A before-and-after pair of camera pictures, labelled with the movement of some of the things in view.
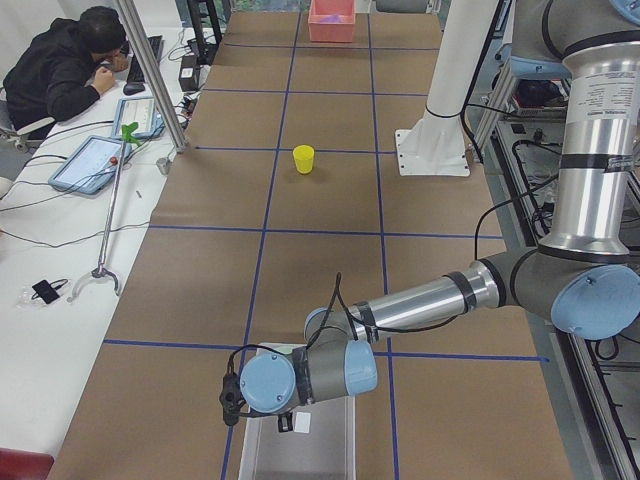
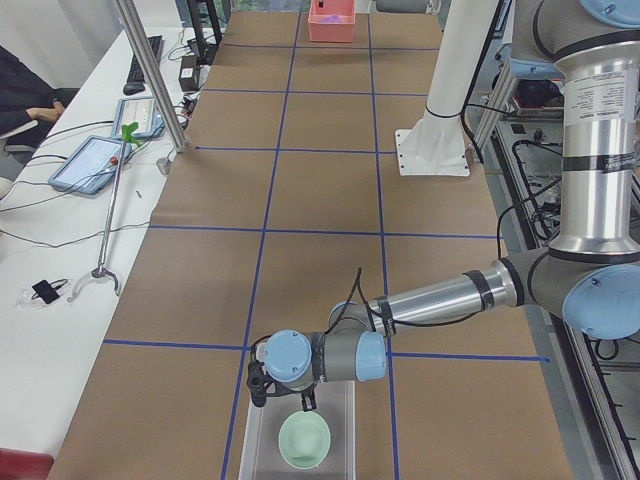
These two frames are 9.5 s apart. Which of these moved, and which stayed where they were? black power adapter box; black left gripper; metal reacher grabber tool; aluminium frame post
Moved: black left gripper
Stayed: metal reacher grabber tool; black power adapter box; aluminium frame post
